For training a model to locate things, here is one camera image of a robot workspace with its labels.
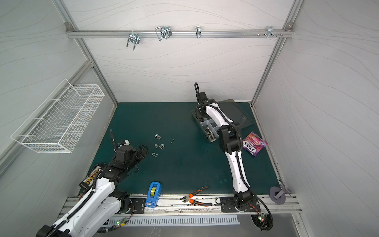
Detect aluminium crossbar rail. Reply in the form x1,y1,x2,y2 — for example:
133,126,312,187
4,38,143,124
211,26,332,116
66,28,295,39

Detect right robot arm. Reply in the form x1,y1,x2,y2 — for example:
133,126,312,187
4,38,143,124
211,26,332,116
195,91,256,211

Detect screwdriver bit set case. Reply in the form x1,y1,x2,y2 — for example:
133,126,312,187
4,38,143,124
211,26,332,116
79,163,106,190

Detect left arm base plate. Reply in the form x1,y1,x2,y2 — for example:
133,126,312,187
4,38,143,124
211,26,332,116
118,198,146,214

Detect orange handled pliers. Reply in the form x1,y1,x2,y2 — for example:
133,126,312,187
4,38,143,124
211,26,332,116
182,186,213,207

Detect metal U-bolt clamp left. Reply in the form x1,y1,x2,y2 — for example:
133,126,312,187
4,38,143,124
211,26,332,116
126,30,140,50

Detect metal hook clamp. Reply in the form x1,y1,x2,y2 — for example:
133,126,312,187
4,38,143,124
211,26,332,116
195,26,201,39

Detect large silver hex bolt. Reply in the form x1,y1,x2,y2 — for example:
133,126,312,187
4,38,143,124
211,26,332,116
208,133,215,142

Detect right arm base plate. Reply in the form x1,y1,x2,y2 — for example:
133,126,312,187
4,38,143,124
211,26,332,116
215,197,261,213

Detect pink Fox's candy bag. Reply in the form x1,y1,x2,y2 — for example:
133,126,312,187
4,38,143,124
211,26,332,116
242,132,268,157

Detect grey tape spool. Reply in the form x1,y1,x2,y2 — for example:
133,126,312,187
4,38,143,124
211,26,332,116
269,187,286,204

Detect white wire basket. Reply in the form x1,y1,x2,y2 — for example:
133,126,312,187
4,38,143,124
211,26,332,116
11,79,105,154

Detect metal u-bolt clamp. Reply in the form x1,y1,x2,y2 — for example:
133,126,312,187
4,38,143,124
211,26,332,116
155,26,172,41
126,30,140,50

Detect clear compartment organizer box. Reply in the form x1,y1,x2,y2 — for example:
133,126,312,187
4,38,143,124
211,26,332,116
191,99,255,143

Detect blue tape dispenser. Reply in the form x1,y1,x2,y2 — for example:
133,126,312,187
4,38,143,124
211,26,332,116
146,182,162,208

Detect metal U-bolt clamp middle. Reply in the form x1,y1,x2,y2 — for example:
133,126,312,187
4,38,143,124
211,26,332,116
155,26,172,41

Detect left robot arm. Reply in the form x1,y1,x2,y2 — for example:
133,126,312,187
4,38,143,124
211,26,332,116
36,144,149,237

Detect metal bracket right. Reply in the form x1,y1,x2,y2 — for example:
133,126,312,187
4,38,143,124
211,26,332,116
257,26,283,38

